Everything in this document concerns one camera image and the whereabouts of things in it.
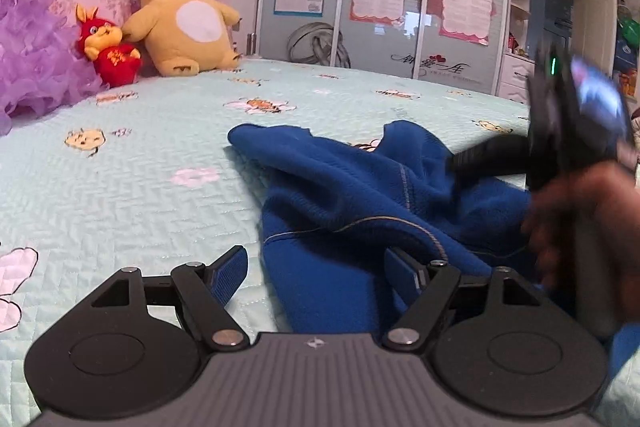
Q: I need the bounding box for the green bag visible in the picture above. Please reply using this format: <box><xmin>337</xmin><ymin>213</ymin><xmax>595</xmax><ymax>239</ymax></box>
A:
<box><xmin>617</xmin><ymin>17</ymin><xmax>640</xmax><ymax>42</ymax></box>

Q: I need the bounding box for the light green bee print bedspread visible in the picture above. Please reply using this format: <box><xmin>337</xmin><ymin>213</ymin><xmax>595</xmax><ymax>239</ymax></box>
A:
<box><xmin>0</xmin><ymin>57</ymin><xmax>640</xmax><ymax>427</ymax></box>

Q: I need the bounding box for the blue knit sweater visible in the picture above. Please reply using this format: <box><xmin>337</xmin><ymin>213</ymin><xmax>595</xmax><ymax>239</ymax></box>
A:
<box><xmin>227</xmin><ymin>119</ymin><xmax>640</xmax><ymax>388</ymax></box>

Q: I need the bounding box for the grey sliding door wardrobe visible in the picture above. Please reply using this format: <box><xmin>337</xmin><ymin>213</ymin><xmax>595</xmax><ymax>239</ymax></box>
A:
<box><xmin>255</xmin><ymin>0</ymin><xmax>621</xmax><ymax>102</ymax></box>

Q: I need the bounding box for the red plush toy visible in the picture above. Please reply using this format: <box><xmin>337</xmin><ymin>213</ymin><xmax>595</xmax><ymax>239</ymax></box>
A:
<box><xmin>75</xmin><ymin>3</ymin><xmax>142</xmax><ymax>88</ymax></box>

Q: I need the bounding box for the white corner shelf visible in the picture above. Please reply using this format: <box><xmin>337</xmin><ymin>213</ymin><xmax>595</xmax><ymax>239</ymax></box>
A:
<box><xmin>510</xmin><ymin>0</ymin><xmax>533</xmax><ymax>55</ymax></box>

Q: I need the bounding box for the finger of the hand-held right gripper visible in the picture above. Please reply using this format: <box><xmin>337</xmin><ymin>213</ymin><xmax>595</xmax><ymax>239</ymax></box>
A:
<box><xmin>446</xmin><ymin>133</ymin><xmax>534</xmax><ymax>181</ymax></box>

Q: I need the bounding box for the person's right hand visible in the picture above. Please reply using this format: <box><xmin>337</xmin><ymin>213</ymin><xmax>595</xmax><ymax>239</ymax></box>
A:
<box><xmin>521</xmin><ymin>163</ymin><xmax>640</xmax><ymax>339</ymax></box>

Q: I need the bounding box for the white drawer cabinet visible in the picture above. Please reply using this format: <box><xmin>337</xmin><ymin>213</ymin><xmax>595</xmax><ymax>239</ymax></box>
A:
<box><xmin>497</xmin><ymin>53</ymin><xmax>536</xmax><ymax>102</ymax></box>

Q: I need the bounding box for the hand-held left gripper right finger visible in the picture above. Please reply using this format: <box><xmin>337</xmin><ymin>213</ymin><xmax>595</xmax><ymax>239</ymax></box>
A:
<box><xmin>382</xmin><ymin>247</ymin><xmax>544</xmax><ymax>353</ymax></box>

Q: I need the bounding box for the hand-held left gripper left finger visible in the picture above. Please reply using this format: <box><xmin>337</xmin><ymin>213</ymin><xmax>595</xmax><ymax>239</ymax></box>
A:
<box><xmin>92</xmin><ymin>245</ymin><xmax>250</xmax><ymax>353</ymax></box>

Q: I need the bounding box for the purple ruffled dress doll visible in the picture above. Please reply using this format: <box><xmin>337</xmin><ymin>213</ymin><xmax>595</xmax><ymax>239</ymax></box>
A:
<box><xmin>0</xmin><ymin>0</ymin><xmax>108</xmax><ymax>135</ymax></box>

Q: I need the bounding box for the yellow plush toy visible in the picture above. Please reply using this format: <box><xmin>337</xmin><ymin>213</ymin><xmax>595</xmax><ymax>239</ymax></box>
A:
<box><xmin>121</xmin><ymin>0</ymin><xmax>242</xmax><ymax>76</ymax></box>

